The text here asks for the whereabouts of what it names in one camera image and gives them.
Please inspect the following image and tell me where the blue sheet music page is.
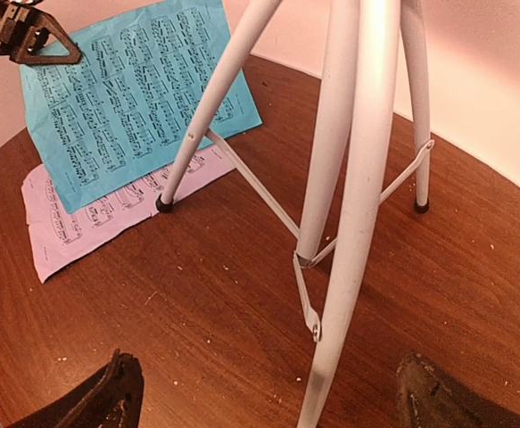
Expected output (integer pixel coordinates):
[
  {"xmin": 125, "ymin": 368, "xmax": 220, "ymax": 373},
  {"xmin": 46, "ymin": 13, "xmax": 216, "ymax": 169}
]
[{"xmin": 18, "ymin": 0, "xmax": 263, "ymax": 215}]

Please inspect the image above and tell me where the white perforated music stand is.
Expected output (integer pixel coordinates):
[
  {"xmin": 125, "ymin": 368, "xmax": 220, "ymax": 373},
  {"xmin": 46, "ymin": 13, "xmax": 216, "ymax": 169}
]
[{"xmin": 156, "ymin": 1, "xmax": 434, "ymax": 427}]

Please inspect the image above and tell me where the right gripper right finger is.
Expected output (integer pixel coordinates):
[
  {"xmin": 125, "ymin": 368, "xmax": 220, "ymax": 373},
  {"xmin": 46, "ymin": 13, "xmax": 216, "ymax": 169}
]
[{"xmin": 396, "ymin": 352, "xmax": 520, "ymax": 427}]

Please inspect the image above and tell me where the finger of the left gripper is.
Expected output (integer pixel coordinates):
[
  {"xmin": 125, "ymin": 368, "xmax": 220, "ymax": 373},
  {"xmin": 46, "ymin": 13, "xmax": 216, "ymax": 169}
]
[{"xmin": 10, "ymin": 11, "xmax": 82, "ymax": 66}]

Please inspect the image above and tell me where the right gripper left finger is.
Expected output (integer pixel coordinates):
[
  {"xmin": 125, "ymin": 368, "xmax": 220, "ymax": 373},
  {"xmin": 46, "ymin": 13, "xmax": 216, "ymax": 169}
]
[{"xmin": 12, "ymin": 350, "xmax": 144, "ymax": 428}]

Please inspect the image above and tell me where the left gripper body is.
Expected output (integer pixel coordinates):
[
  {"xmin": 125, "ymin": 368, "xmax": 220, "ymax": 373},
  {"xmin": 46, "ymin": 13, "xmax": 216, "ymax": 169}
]
[{"xmin": 0, "ymin": 1, "xmax": 37, "ymax": 62}]

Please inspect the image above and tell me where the lilac sheet music page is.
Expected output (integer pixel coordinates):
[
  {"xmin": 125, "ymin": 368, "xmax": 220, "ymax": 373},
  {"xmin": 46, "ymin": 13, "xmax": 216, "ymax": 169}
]
[{"xmin": 21, "ymin": 145, "xmax": 239, "ymax": 284}]

